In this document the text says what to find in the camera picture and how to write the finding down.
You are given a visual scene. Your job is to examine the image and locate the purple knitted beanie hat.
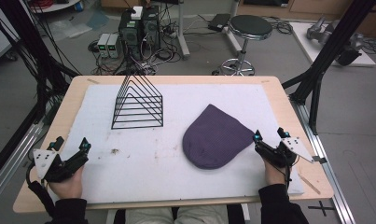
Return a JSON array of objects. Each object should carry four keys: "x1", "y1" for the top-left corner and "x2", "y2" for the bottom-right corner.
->
[{"x1": 181, "y1": 103, "x2": 256, "y2": 171}]

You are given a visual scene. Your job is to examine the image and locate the person's right hand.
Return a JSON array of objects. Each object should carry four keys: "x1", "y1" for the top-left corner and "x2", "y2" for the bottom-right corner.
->
[{"x1": 262, "y1": 157, "x2": 290, "y2": 187}]

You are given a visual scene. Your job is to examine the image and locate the flat black box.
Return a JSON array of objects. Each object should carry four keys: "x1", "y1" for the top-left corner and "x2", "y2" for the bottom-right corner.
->
[{"x1": 206, "y1": 12, "x2": 232, "y2": 33}]

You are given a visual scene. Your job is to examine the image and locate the black round stool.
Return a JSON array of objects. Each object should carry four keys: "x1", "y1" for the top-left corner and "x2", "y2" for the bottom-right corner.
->
[{"x1": 218, "y1": 14, "x2": 274, "y2": 77}]

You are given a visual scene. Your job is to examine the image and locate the black computer tower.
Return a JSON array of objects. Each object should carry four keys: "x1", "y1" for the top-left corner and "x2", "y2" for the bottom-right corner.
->
[
  {"x1": 141, "y1": 11, "x2": 161, "y2": 53},
  {"x1": 118, "y1": 17, "x2": 144, "y2": 62}
]

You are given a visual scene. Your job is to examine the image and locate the grey bench power supply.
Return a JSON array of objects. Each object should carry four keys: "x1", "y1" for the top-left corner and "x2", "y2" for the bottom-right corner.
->
[
  {"x1": 107, "y1": 33, "x2": 122, "y2": 59},
  {"x1": 96, "y1": 33, "x2": 111, "y2": 59}
]

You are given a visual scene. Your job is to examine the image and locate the person's legs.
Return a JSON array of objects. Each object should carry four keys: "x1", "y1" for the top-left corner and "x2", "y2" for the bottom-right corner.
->
[{"x1": 123, "y1": 203, "x2": 230, "y2": 224}]

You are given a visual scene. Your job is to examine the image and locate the white felt mat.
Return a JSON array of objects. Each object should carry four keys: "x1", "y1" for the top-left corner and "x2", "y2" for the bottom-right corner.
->
[{"x1": 48, "y1": 82, "x2": 305, "y2": 205}]

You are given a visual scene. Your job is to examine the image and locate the small white box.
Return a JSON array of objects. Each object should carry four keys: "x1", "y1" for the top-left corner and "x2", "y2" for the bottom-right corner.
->
[{"x1": 131, "y1": 6, "x2": 144, "y2": 21}]

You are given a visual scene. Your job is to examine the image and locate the round white table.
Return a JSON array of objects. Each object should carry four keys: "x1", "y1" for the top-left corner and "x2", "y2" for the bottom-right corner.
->
[{"x1": 29, "y1": 0, "x2": 81, "y2": 14}]

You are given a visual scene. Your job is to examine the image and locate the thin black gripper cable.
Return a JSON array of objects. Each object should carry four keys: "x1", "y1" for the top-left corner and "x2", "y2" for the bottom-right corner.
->
[{"x1": 281, "y1": 155, "x2": 300, "y2": 191}]

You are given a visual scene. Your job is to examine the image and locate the thin wooden stick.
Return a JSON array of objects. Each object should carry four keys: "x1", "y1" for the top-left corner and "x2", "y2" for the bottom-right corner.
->
[{"x1": 297, "y1": 173, "x2": 322, "y2": 196}]

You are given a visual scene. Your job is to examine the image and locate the aluminium rail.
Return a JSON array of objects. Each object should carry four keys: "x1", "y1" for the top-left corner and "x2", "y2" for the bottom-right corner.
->
[
  {"x1": 0, "y1": 121, "x2": 45, "y2": 209},
  {"x1": 288, "y1": 98, "x2": 357, "y2": 224}
]

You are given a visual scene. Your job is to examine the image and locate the black metal frame stand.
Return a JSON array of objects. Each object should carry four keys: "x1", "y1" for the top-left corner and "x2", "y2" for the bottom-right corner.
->
[
  {"x1": 281, "y1": 0, "x2": 376, "y2": 136},
  {"x1": 0, "y1": 0, "x2": 81, "y2": 185}
]

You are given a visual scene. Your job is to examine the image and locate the grey table leg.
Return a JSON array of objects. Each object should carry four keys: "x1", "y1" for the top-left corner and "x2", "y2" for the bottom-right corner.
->
[{"x1": 175, "y1": 0, "x2": 191, "y2": 61}]

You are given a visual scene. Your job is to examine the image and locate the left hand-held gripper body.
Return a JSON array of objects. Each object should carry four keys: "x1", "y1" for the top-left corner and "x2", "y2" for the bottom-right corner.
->
[{"x1": 33, "y1": 148, "x2": 91, "y2": 184}]

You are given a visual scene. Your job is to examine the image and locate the white floor board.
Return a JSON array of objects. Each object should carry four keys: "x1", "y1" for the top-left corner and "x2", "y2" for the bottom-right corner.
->
[{"x1": 288, "y1": 21, "x2": 376, "y2": 68}]

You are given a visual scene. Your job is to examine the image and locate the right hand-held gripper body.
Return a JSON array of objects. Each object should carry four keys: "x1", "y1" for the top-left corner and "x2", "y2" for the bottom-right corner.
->
[{"x1": 254, "y1": 136, "x2": 316, "y2": 169}]

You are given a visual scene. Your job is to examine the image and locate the black wire file rack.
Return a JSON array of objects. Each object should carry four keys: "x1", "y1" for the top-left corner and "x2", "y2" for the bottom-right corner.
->
[{"x1": 110, "y1": 73, "x2": 164, "y2": 131}]

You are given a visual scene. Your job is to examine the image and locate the person's left hand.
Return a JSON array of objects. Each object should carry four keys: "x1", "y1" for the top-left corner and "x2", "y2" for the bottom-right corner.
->
[{"x1": 48, "y1": 165, "x2": 85, "y2": 200}]

